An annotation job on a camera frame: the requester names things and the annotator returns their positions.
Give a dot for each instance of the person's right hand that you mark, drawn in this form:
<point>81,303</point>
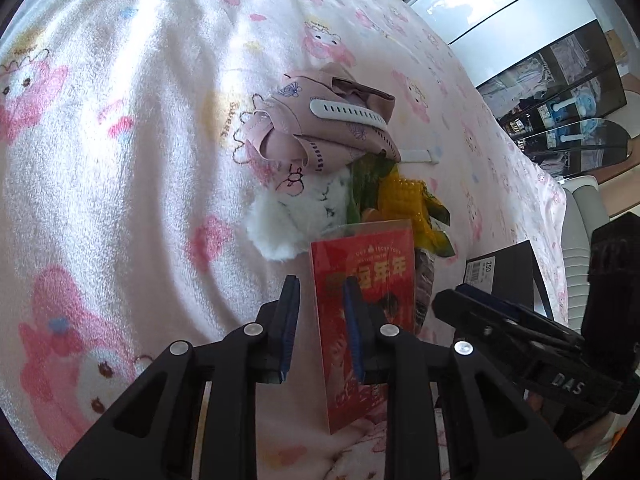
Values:
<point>602,437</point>

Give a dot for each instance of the pink printed cloth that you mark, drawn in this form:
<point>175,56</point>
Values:
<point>330,150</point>

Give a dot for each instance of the red envelope packet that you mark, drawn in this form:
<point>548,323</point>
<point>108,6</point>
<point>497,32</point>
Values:
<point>330,320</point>

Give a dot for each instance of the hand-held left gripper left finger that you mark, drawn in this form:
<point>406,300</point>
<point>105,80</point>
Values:
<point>289,330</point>

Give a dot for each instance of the white fluffy plush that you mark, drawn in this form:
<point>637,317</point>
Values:
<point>295,220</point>

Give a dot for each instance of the pink cartoon printed blanket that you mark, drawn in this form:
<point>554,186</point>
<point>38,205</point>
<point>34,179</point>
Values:
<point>125,135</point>

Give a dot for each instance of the black cardboard box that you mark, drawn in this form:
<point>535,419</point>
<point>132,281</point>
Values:
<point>510,270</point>

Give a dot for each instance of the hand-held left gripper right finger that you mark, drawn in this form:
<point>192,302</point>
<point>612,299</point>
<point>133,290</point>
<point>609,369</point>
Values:
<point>352,330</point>

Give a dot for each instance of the yellow corn toy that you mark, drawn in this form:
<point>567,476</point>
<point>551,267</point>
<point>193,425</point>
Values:
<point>400,195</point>

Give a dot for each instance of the grey wardrobe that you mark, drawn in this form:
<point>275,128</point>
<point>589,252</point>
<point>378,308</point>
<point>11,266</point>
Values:
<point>500,0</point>

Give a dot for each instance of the dark glass display cabinet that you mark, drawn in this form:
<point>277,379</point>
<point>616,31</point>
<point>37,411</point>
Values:
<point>560,75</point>

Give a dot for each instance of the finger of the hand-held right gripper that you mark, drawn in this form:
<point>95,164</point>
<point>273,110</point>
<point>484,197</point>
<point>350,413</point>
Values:
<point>480,322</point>
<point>500,302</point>

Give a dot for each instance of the grey padded chair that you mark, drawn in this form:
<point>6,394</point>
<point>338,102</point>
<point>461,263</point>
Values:
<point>580,240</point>

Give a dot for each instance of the round glass table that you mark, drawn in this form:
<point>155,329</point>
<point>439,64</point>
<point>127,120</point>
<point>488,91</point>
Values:
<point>585,135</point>

